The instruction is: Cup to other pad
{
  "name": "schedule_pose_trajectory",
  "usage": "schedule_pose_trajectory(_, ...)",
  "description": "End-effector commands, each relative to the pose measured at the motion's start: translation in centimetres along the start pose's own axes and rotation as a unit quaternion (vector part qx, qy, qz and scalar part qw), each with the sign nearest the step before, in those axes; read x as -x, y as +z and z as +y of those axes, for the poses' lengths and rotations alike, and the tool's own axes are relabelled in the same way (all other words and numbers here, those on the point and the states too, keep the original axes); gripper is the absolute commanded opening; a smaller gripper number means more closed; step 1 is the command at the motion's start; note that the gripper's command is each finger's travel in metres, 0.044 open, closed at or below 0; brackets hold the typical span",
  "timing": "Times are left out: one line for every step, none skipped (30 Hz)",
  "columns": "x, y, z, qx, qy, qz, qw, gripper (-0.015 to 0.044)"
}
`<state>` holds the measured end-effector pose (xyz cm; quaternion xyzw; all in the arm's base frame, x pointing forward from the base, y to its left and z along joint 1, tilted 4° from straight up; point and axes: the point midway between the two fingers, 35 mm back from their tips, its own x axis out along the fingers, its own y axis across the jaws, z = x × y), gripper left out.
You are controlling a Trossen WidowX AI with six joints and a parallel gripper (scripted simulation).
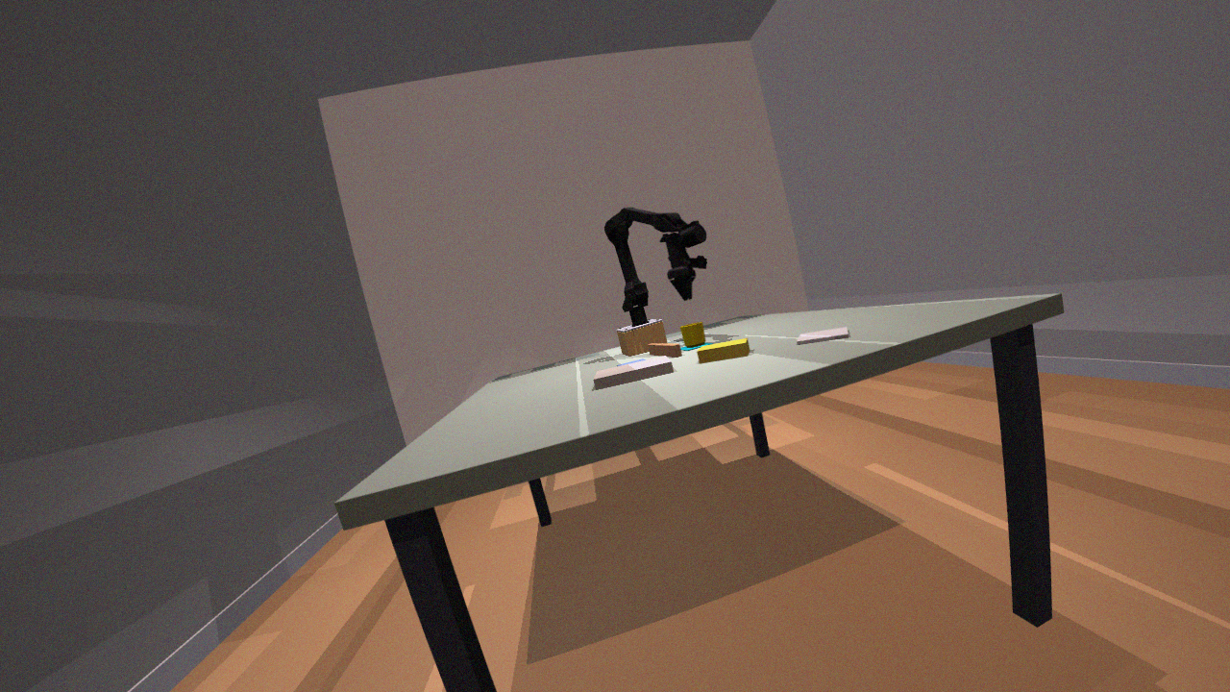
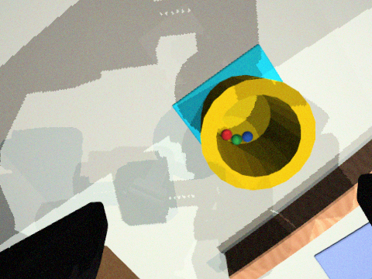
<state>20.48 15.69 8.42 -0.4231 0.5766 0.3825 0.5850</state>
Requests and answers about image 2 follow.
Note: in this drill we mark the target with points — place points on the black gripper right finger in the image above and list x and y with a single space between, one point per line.
364 195

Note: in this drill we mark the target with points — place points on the red marble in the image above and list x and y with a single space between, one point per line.
226 134

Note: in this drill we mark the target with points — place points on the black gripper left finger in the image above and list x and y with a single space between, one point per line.
69 248

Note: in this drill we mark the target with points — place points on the yellow cup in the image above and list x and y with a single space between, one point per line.
280 119

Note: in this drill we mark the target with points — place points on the green marble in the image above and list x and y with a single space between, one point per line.
237 138

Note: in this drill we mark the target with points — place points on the blue marble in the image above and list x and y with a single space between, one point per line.
247 136

